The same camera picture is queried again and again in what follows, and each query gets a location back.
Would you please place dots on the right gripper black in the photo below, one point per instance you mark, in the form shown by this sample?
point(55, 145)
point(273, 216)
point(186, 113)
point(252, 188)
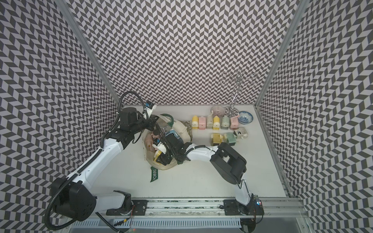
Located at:
point(163, 159)

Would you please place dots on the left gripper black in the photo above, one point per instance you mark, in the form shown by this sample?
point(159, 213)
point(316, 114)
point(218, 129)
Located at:
point(152, 120)

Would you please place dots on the cream canvas tote bag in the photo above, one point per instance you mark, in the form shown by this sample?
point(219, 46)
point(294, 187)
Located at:
point(165, 143)

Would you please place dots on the yellow block pencil sharpener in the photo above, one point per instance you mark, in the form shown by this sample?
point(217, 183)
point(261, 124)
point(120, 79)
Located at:
point(195, 122)

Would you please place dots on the pink rounded pencil sharpener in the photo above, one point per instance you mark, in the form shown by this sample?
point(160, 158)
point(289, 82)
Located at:
point(202, 123)

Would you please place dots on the small yellow black sharpener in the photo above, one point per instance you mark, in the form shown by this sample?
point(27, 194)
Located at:
point(216, 139)

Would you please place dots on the white cartoon pencil sharpener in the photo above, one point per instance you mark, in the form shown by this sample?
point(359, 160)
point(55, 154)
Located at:
point(209, 122)

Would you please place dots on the yellow round pencil sharpener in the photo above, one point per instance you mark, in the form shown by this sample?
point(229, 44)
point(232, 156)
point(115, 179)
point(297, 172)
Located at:
point(216, 123)

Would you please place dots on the mint green pencil sharpener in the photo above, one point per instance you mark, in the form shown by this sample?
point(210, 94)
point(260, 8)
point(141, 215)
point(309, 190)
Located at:
point(225, 123)

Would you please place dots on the green block pencil sharpener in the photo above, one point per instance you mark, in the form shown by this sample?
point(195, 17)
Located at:
point(230, 139)

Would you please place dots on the pink block pencil sharpener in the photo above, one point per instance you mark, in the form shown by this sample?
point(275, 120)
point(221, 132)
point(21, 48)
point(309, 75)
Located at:
point(234, 123)

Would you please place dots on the white grey pencil sharpener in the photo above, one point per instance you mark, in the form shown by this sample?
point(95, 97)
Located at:
point(241, 133)

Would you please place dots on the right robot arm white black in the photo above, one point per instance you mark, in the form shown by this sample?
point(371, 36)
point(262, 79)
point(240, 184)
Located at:
point(227, 162)

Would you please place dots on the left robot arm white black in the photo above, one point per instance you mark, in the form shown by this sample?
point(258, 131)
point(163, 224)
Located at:
point(72, 196)

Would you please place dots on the small pink flat sharpener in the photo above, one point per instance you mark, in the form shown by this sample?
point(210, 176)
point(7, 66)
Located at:
point(149, 143)

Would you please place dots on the pink ribbed bowl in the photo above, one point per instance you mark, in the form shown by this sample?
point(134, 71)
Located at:
point(217, 111)

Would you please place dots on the blue white patterned bowl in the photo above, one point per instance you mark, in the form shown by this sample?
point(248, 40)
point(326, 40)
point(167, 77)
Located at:
point(245, 117)

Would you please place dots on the silver jewelry tree stand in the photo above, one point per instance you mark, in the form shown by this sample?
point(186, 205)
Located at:
point(237, 81)

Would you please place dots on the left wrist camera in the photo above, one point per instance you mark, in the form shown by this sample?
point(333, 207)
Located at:
point(149, 108)

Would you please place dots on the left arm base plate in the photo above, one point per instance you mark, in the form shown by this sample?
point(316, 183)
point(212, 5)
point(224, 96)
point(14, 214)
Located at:
point(133, 207)

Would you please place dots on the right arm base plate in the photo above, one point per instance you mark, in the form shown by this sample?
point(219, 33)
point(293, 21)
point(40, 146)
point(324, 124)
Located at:
point(233, 208)

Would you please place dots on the aluminium mounting rail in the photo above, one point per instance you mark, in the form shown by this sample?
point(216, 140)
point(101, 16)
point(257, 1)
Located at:
point(210, 207)

